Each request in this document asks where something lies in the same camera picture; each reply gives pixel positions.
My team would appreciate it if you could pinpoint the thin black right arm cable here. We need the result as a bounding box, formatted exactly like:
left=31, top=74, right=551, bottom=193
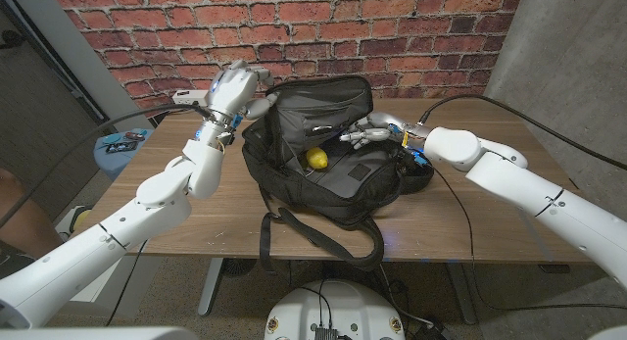
left=430, top=166, right=627, bottom=312

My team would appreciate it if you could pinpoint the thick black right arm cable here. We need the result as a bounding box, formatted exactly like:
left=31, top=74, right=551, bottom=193
left=417, top=93, right=627, bottom=172

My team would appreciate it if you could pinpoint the red brick print backdrop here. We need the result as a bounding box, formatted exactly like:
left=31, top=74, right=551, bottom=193
left=48, top=0, right=525, bottom=119

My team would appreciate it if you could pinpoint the grey table leg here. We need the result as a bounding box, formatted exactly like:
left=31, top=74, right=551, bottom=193
left=445, top=262, right=479, bottom=325
left=197, top=257, right=226, bottom=316

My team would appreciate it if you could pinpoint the black backpack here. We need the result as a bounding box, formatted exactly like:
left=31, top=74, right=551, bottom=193
left=241, top=74, right=436, bottom=272

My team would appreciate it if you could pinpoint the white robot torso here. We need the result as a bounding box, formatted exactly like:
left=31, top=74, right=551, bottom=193
left=263, top=279, right=407, bottom=340

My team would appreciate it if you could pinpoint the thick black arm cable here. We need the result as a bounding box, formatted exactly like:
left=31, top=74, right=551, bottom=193
left=0, top=103, right=215, bottom=228
left=417, top=93, right=627, bottom=172

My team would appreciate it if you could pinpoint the person's bare leg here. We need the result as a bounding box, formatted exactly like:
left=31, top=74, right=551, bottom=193
left=0, top=168, right=65, bottom=261

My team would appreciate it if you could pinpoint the grey black sneaker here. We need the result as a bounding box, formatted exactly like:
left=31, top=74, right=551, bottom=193
left=0, top=254, right=35, bottom=280

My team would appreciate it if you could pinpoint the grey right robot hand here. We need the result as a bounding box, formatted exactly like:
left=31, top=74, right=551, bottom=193
left=339, top=111, right=435, bottom=151

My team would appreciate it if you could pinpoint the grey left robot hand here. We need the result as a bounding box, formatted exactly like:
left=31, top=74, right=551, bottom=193
left=198, top=59, right=280, bottom=135

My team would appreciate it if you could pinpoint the white yellow sneaker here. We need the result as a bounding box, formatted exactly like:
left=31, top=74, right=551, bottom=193
left=56, top=205, right=94, bottom=236

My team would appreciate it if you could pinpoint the white power strip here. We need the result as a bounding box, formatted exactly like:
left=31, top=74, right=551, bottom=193
left=171, top=88, right=212, bottom=107

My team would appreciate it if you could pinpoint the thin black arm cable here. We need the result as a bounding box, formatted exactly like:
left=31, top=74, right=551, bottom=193
left=430, top=166, right=627, bottom=312
left=106, top=240, right=148, bottom=327

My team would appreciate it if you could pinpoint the black smartphone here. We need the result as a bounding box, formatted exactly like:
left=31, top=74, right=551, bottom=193
left=105, top=140, right=139, bottom=155

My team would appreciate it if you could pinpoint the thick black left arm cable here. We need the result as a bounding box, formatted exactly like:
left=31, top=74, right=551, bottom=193
left=0, top=103, right=215, bottom=228

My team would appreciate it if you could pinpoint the blue round stool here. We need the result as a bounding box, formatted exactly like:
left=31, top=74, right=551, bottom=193
left=93, top=127, right=156, bottom=180

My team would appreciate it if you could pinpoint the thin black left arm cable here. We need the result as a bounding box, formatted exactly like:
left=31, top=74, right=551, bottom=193
left=106, top=240, right=148, bottom=327

